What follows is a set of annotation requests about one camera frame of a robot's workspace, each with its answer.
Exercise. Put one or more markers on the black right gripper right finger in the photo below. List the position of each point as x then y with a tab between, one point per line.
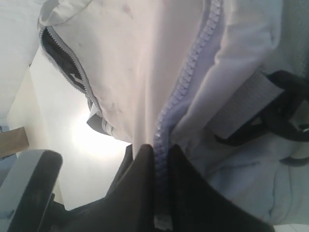
196	207

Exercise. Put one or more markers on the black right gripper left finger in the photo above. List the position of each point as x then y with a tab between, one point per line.
129	207

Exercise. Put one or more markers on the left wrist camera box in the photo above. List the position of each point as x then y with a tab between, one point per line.
27	190

